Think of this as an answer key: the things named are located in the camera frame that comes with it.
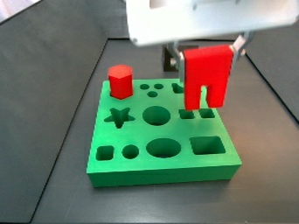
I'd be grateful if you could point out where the red hexagonal prism block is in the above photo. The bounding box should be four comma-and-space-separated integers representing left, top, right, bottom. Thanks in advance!
107, 65, 134, 100

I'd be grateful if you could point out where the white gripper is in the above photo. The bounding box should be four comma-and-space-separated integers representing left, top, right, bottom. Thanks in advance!
126, 0, 299, 82

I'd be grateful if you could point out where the green foam shape board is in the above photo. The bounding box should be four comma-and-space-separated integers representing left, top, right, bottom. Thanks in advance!
87, 79, 242, 187

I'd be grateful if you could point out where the black curved holder stand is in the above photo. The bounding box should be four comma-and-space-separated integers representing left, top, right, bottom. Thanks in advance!
163, 45, 198, 72

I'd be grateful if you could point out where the red double-square block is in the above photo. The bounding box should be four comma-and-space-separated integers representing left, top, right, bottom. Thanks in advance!
183, 45, 234, 110

